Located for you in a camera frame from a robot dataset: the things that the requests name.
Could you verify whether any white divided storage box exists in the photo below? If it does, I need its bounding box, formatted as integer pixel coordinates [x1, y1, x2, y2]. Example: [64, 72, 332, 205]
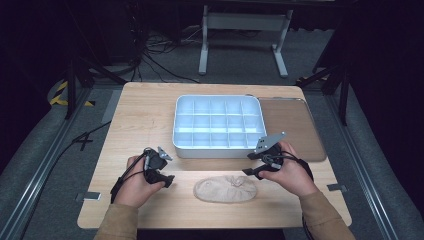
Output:
[172, 94, 268, 159]

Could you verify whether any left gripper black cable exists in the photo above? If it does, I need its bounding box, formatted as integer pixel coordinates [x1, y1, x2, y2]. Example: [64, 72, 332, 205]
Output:
[109, 149, 150, 205]

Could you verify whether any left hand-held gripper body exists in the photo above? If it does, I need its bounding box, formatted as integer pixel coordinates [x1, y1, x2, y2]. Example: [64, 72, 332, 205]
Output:
[143, 146, 174, 173]

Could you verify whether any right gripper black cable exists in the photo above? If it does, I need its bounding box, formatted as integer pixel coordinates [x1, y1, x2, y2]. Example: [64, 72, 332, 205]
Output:
[266, 150, 315, 183]

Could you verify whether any bundle of black floor cables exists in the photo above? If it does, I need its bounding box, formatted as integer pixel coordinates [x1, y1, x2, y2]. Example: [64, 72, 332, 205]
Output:
[131, 24, 202, 85]

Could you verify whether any black floor cable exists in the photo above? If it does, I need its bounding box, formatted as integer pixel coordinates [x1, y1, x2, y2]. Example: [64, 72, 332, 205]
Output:
[19, 120, 113, 240]

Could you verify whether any black metal stand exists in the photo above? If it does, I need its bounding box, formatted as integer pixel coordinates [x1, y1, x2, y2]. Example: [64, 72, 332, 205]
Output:
[295, 62, 352, 127]
[64, 55, 128, 120]

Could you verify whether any beige sock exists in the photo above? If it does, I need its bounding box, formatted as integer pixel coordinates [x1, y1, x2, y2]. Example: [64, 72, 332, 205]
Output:
[193, 175, 258, 204]

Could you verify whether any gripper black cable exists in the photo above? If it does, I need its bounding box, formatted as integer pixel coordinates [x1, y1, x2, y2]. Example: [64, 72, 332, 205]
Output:
[109, 149, 150, 205]
[266, 150, 315, 183]

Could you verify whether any white metal table frame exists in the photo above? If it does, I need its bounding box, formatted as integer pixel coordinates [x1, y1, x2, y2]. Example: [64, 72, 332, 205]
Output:
[198, 4, 295, 79]

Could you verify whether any brown tray with metal rim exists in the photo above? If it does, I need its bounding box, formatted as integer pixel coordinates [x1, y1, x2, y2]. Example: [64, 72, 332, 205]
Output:
[258, 96, 328, 163]

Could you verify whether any person's left hand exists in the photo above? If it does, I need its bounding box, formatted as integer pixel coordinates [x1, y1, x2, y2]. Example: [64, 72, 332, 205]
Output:
[114, 154, 168, 209]

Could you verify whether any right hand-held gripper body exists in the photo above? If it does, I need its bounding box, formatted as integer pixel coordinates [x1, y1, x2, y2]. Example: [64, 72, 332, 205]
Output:
[246, 131, 287, 171]

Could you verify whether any yellow and black tape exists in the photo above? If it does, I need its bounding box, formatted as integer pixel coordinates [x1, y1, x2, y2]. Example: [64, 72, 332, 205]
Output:
[49, 80, 96, 108]

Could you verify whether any grey tape piece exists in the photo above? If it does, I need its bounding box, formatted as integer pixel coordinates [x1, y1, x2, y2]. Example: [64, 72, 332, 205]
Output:
[326, 183, 348, 193]
[75, 191, 102, 203]

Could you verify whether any aluminium floor rail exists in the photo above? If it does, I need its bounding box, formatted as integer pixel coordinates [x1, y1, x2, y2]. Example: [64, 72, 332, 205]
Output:
[0, 85, 95, 240]
[323, 93, 402, 240]

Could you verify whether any person's right hand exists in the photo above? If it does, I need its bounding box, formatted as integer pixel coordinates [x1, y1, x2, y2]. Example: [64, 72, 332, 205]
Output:
[259, 141, 320, 199]

